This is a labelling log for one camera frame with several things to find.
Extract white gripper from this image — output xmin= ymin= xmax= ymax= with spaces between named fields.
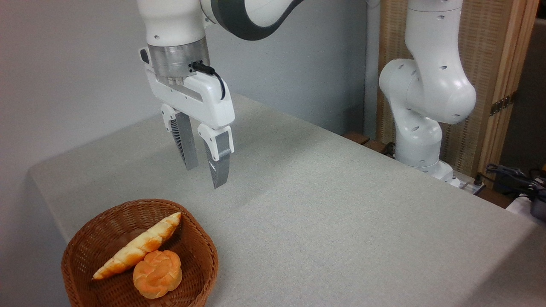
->
xmin=139 ymin=48 xmax=235 ymax=189

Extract long braided bread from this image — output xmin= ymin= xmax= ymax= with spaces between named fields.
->
xmin=93 ymin=212 xmax=183 ymax=281

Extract round knotted bread roll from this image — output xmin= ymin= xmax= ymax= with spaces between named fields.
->
xmin=133 ymin=250 xmax=183 ymax=299

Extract brown wicker basket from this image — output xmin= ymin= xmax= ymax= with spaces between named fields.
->
xmin=61 ymin=198 xmax=219 ymax=307

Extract grey tablecloth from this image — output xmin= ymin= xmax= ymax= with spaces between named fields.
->
xmin=28 ymin=93 xmax=546 ymax=307

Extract wood rattan folding screen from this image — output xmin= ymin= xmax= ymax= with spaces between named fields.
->
xmin=375 ymin=0 xmax=540 ymax=188

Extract metal screen hinge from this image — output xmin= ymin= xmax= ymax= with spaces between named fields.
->
xmin=490 ymin=91 xmax=518 ymax=116

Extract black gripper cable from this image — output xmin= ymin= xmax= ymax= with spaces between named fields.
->
xmin=191 ymin=61 xmax=227 ymax=101

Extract black cable bundle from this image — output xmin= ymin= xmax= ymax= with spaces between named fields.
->
xmin=485 ymin=163 xmax=546 ymax=201

